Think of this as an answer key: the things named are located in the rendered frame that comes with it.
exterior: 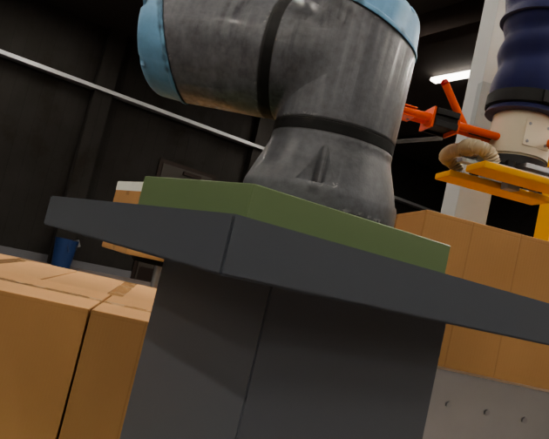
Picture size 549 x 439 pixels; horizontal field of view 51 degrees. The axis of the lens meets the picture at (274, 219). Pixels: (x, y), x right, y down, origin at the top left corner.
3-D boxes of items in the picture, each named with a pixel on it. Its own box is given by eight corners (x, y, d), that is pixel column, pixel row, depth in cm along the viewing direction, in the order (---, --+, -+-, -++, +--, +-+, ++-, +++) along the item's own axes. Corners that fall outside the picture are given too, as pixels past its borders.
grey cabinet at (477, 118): (504, 156, 270) (516, 95, 272) (510, 154, 265) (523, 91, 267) (464, 145, 267) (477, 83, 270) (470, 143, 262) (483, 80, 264)
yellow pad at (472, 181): (532, 205, 185) (534, 190, 186) (552, 203, 175) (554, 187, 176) (433, 179, 180) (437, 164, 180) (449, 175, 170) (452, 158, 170)
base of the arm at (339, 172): (425, 239, 69) (443, 158, 70) (307, 199, 58) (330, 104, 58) (321, 222, 84) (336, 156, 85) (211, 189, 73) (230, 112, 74)
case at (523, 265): (519, 381, 188) (543, 260, 191) (611, 417, 148) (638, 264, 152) (344, 343, 179) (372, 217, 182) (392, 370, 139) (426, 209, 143)
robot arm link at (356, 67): (395, 131, 62) (431, -24, 63) (246, 103, 66) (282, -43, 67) (396, 159, 77) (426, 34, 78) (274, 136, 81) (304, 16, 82)
